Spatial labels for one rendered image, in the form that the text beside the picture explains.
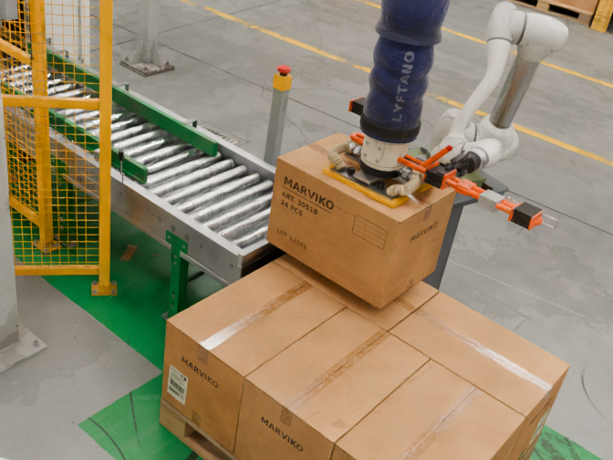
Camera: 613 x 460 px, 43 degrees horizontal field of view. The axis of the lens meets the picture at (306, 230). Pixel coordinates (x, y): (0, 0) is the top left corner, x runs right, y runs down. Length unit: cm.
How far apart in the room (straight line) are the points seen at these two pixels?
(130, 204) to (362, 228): 122
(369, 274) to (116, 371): 123
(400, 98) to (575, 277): 231
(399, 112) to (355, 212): 40
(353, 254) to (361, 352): 38
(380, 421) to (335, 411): 16
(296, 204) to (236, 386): 77
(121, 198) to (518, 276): 229
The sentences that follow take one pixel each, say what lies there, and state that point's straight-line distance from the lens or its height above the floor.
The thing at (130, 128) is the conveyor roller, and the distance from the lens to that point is 422.
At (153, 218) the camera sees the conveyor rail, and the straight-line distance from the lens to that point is 354.
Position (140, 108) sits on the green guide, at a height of 61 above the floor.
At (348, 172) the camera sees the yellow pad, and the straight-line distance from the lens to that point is 297.
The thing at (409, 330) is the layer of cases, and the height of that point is 54.
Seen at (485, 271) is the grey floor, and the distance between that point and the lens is 456.
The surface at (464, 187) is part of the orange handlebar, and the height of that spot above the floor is 117.
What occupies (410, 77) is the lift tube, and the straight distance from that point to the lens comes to 276.
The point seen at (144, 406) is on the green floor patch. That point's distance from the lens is 336.
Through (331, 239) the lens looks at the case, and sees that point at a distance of 301.
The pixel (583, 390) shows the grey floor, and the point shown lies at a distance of 400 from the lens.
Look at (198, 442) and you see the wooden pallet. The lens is 321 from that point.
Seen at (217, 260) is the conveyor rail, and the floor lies 51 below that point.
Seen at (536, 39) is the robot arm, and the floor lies 153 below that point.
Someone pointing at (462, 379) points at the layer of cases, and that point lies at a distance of 293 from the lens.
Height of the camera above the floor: 243
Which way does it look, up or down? 32 degrees down
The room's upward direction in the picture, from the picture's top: 10 degrees clockwise
